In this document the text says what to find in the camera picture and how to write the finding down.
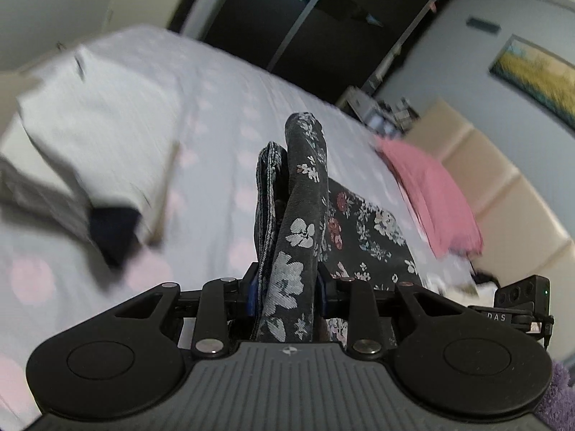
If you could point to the black garment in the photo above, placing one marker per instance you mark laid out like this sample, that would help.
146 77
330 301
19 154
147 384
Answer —
485 277

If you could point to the dark navy cloth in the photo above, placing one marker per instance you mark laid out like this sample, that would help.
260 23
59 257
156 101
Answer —
112 229

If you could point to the white folded garment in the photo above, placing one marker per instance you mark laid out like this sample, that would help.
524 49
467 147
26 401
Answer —
90 121

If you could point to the grey wall vent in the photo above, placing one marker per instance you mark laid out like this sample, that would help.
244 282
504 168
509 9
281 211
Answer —
483 24

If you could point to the pink pillow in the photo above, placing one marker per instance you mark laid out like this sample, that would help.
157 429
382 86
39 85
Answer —
426 188

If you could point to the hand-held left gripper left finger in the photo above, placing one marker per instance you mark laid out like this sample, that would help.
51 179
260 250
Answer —
251 289

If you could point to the purple fuzzy cloth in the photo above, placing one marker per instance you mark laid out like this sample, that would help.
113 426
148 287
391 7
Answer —
561 390

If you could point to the black wardrobe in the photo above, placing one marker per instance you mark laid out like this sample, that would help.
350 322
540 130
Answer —
323 31

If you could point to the black floral pants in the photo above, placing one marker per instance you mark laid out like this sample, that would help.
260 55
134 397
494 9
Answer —
305 215

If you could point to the framed wall painting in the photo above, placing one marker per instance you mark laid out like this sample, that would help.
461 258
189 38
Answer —
534 76

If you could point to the beige padded headboard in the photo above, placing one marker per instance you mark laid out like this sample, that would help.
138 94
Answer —
516 215

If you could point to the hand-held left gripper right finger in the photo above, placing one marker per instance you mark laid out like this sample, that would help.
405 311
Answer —
321 289

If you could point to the white bedside table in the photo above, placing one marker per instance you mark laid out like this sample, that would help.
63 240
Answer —
373 116

